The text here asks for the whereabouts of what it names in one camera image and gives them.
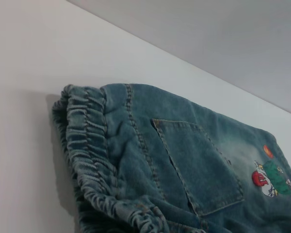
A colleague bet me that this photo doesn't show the blue denim shorts with cartoon print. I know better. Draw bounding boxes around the blue denim shorts with cartoon print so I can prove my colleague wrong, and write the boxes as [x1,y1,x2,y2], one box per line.
[50,83,291,233]

